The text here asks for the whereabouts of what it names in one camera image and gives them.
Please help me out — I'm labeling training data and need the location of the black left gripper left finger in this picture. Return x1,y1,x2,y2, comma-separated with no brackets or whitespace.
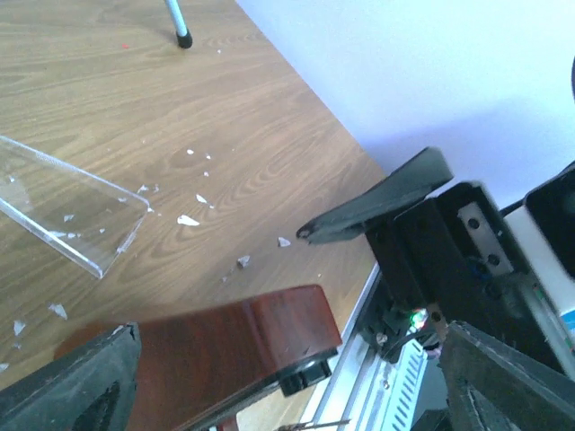
1,322,141,430

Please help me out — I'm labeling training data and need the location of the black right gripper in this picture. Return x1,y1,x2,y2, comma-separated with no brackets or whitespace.
296,147,530,355

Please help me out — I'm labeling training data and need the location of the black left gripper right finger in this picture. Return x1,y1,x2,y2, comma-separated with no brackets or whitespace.
440,321,574,430

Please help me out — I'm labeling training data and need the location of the clear plastic metronome cover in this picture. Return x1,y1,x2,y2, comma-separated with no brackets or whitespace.
1,136,153,279

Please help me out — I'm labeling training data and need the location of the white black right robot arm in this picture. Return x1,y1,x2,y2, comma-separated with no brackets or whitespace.
296,147,574,375

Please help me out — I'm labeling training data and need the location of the white paper scrap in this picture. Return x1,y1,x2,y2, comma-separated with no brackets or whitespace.
177,215,200,227

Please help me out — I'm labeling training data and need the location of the light blue music stand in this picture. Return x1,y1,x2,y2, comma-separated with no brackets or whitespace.
164,0,193,49

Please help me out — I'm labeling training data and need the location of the grey slotted cable duct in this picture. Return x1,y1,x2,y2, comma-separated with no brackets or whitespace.
381,340,428,431

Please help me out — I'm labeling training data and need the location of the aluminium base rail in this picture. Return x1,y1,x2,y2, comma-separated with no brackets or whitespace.
300,267,411,430

